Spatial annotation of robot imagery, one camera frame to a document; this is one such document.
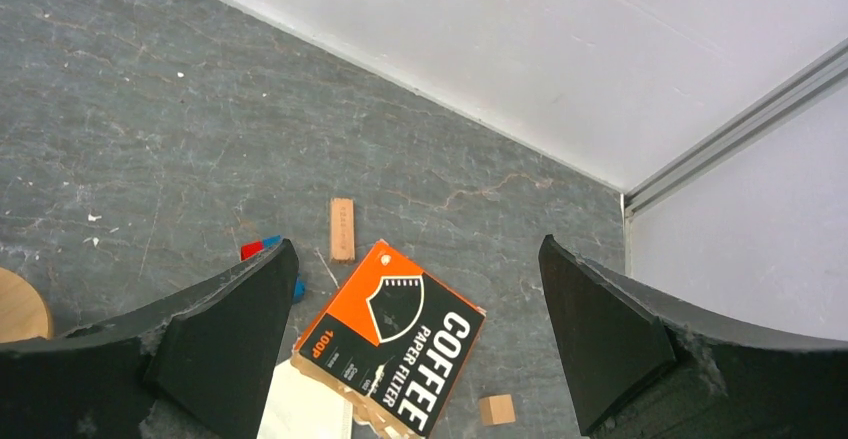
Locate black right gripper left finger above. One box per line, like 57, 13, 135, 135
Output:
1, 251, 292, 438

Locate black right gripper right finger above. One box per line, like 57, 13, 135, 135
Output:
538, 236, 847, 438

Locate round wooden dripper stand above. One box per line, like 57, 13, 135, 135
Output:
1, 269, 54, 343

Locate orange black coffee filter box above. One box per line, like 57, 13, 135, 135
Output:
293, 240, 486, 438

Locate paper coffee filters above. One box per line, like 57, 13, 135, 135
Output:
290, 351, 420, 439

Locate loose white paper filter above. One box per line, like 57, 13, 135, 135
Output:
257, 360, 352, 439

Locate red lego brick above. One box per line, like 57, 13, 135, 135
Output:
239, 241, 264, 261

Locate blue lego brick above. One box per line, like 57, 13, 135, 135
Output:
260, 235, 306, 305

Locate small wooden cube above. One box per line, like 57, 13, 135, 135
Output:
478, 394, 516, 426

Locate aluminium frame rail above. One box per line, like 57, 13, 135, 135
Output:
621, 40, 847, 220

